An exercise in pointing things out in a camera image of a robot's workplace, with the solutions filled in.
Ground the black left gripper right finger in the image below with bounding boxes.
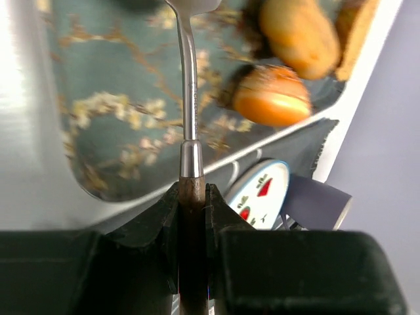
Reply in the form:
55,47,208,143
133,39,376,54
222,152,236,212
205,184,410,314

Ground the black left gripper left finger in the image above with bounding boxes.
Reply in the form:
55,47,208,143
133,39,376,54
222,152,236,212
1,187,177,314

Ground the metal cake server wooden handle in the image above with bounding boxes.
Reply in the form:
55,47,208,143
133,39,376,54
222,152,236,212
168,0,220,314

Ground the round bread bun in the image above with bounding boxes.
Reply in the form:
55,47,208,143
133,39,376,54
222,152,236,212
217,64,313,127

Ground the long bread roll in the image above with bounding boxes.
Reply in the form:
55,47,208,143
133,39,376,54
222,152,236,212
259,1,341,80

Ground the toast bread slice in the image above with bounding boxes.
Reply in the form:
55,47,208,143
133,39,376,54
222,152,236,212
335,0,380,81

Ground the white strawberry plate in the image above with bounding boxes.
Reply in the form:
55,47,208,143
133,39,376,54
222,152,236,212
224,159,290,230

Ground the lavender mug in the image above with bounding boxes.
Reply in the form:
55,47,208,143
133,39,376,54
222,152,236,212
280,175,352,230

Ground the grey cloth placemat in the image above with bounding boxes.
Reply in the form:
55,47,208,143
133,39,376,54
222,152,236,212
205,119,339,194

